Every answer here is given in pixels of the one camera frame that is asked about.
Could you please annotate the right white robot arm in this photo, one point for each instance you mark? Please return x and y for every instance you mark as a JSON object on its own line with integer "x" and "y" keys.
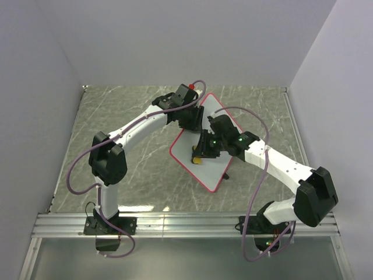
{"x": 315, "y": 194}

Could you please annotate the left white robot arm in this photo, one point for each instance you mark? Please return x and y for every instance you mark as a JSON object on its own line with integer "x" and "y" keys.
{"x": 107, "y": 157}

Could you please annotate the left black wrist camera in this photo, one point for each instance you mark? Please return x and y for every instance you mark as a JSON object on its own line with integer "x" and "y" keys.
{"x": 183, "y": 95}

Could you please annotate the yellow whiteboard eraser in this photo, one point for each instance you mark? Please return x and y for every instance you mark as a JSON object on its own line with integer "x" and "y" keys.
{"x": 196, "y": 160}

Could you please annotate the red framed whiteboard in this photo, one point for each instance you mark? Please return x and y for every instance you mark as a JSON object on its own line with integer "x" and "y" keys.
{"x": 209, "y": 172}

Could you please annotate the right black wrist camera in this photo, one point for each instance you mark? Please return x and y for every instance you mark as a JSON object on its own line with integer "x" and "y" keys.
{"x": 222, "y": 126}

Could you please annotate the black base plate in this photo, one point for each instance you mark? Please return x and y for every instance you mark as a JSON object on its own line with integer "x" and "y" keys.
{"x": 260, "y": 225}
{"x": 98, "y": 227}

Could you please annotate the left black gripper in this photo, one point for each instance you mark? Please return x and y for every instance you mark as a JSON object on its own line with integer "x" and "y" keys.
{"x": 197, "y": 125}

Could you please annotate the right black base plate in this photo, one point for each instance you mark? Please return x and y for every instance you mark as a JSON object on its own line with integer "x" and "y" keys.
{"x": 260, "y": 225}

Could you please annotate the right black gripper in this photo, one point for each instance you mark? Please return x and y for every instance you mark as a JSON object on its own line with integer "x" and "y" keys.
{"x": 202, "y": 150}

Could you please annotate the aluminium table edge rail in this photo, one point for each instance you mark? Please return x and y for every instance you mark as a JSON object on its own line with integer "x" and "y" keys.
{"x": 295, "y": 126}

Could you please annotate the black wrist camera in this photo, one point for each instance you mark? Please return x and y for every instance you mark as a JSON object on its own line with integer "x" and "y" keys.
{"x": 183, "y": 95}
{"x": 222, "y": 126}

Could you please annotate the aluminium mounting rail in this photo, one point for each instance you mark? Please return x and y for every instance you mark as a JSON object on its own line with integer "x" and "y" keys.
{"x": 149, "y": 224}

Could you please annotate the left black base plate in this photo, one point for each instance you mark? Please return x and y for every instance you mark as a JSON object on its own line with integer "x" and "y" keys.
{"x": 98, "y": 227}

